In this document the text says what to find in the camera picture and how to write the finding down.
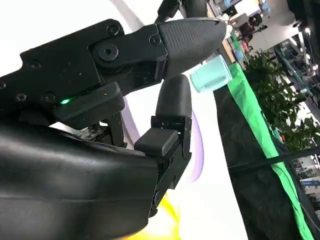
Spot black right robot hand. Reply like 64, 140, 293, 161
0, 18, 228, 240

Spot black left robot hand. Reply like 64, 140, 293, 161
156, 0, 210, 25

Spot pale green mug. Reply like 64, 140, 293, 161
189, 55, 233, 93

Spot green cloth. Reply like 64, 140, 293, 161
226, 29, 316, 240

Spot green leafy plant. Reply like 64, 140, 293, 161
243, 48, 320, 153

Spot lilac plate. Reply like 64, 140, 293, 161
123, 99, 206, 184

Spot black backdrop cloth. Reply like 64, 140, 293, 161
212, 86, 310, 240

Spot black cable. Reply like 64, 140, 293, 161
228, 149, 320, 171

